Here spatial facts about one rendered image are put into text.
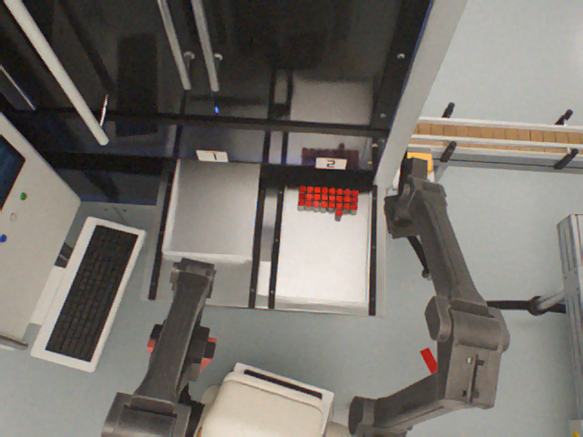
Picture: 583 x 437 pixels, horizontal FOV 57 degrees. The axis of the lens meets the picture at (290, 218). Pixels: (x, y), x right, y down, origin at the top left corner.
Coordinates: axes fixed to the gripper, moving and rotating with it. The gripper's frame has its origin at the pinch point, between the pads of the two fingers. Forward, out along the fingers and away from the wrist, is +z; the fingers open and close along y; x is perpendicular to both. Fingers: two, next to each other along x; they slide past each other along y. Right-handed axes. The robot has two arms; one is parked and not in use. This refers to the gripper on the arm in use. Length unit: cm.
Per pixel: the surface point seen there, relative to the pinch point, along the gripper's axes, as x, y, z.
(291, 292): 27.5, -8.6, 24.4
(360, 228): 4.2, 7.5, 26.2
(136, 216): 81, 37, 67
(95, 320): 85, -7, 29
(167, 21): 43, 31, -48
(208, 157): 45, 32, 14
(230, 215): 42, 18, 26
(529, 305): -73, -19, 101
